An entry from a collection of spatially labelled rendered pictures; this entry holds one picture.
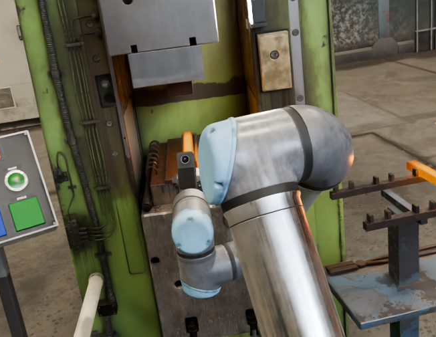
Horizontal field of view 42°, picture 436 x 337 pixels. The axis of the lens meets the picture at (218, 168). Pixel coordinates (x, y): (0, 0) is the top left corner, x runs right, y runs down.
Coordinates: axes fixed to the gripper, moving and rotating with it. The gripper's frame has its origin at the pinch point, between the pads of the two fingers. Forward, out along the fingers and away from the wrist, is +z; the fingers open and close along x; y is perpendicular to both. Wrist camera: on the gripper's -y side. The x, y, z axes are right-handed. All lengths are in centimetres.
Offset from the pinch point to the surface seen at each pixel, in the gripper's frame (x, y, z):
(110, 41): -15.9, -35.9, 7.9
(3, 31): -202, -2, 511
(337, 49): 200, 95, 640
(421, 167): 65, 9, -2
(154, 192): -11.4, 8.9, 7.2
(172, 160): -5.8, 5.7, 24.3
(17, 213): -45.9, 2.2, -9.9
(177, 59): 1.1, -28.7, 7.9
